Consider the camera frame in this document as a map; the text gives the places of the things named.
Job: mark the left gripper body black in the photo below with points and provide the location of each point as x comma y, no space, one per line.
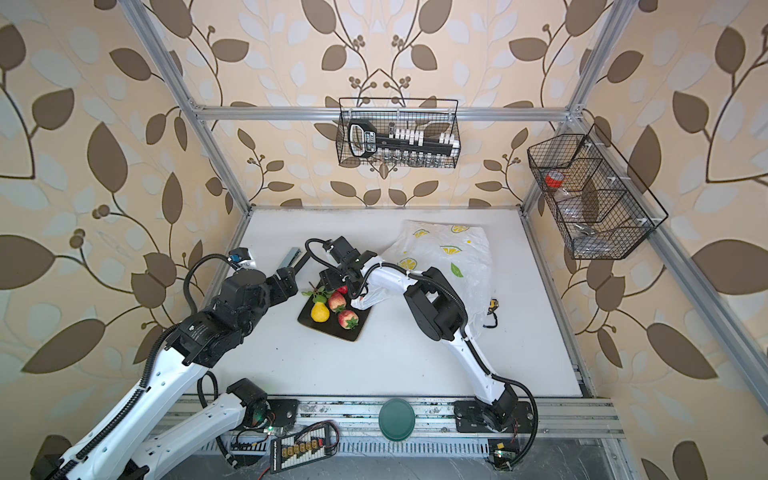
272,293

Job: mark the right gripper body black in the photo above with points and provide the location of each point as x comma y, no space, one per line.
336,277

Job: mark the red fake strawberry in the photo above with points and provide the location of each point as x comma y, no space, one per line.
348,319

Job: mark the yellow fake pear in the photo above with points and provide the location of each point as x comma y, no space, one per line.
320,313

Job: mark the white plastic bag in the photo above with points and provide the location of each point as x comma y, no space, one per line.
444,272

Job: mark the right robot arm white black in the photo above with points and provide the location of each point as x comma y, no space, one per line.
495,397

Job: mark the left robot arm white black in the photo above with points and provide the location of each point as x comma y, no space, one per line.
123,444

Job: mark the grey black stapler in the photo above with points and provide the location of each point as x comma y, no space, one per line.
295,259

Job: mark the black square tray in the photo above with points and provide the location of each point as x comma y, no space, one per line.
332,327

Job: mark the black tool in basket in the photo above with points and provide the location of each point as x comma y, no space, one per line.
365,141

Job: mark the yellow black tape measure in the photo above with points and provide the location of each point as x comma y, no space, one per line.
492,312

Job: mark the green round lid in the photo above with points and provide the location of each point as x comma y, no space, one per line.
396,420

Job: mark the black charging board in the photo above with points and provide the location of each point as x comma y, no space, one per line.
288,453

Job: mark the red capped bottle in basket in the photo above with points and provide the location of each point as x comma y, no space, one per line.
554,180

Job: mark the small circuit board right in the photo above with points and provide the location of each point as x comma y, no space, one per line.
503,453

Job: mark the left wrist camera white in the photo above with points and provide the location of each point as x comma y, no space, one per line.
241,258

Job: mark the back black wire basket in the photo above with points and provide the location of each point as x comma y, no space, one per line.
432,114

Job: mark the black wire basket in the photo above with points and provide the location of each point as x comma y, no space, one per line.
432,114
603,210

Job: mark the right black wire basket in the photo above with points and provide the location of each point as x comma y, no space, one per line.
603,210

